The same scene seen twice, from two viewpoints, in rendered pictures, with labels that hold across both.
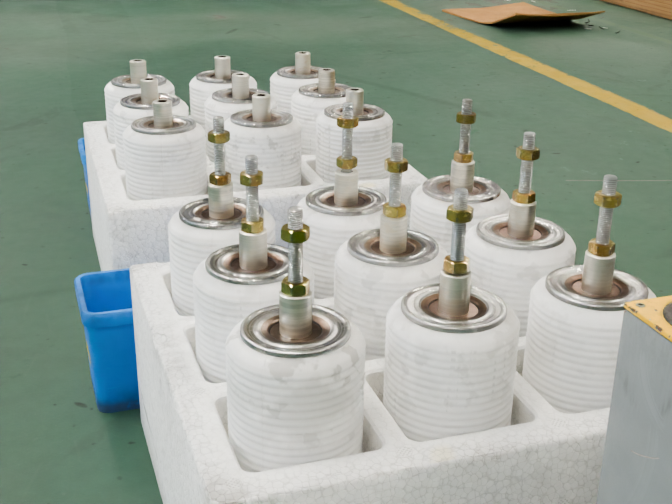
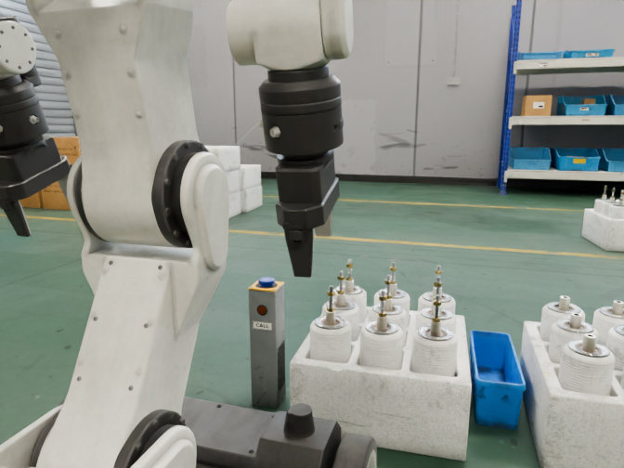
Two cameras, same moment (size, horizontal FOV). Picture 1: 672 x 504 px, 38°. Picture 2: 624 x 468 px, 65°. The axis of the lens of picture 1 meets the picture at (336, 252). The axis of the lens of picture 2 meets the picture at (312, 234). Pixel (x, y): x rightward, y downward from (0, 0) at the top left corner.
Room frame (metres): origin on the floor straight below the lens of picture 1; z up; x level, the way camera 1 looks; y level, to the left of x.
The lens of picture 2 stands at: (1.21, -1.10, 0.70)
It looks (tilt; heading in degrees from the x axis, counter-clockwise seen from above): 13 degrees down; 124
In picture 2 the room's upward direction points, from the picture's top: straight up
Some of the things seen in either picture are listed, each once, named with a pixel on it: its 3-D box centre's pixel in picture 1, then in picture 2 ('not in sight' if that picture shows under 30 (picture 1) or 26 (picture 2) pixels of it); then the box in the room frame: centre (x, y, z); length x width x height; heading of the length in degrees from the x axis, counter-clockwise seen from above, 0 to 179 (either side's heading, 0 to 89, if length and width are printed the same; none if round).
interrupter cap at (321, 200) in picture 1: (346, 201); (435, 314); (0.85, -0.01, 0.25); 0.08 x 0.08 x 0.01
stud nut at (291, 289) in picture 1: (295, 285); not in sight; (0.58, 0.03, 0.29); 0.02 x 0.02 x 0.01; 76
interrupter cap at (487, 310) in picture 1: (453, 308); (341, 305); (0.62, -0.09, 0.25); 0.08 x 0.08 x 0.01
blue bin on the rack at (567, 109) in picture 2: not in sight; (580, 105); (0.65, 4.65, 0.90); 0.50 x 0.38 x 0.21; 108
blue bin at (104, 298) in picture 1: (220, 326); (492, 375); (0.96, 0.13, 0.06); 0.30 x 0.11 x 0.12; 109
